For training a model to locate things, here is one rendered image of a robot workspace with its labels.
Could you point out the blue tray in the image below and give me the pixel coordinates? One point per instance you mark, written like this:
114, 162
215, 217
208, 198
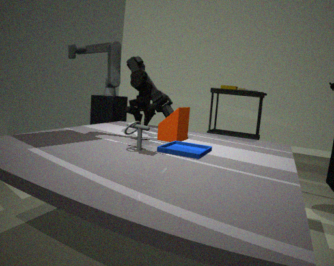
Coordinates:
180, 148

